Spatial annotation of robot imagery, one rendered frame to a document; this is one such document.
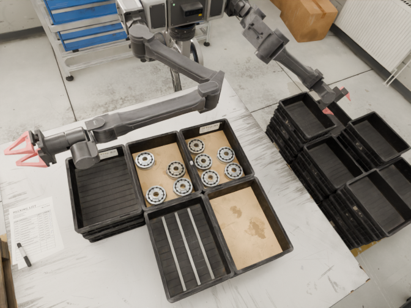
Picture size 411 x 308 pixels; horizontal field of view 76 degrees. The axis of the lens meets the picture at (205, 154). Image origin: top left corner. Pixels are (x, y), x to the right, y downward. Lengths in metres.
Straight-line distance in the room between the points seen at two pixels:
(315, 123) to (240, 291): 1.48
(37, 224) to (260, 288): 1.19
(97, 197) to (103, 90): 1.79
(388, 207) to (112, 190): 1.83
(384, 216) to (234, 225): 1.18
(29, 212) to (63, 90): 1.75
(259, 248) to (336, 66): 2.93
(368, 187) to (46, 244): 2.08
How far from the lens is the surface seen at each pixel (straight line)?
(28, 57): 3.71
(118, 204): 1.43
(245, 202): 1.44
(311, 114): 2.42
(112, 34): 3.07
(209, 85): 0.92
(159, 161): 1.51
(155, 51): 1.09
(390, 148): 2.58
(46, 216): 1.67
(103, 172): 1.53
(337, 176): 2.32
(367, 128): 2.59
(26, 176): 1.82
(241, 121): 1.88
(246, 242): 1.38
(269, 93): 3.15
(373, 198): 2.24
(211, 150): 1.55
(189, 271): 1.33
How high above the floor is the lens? 2.14
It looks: 59 degrees down
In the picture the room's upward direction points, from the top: 10 degrees clockwise
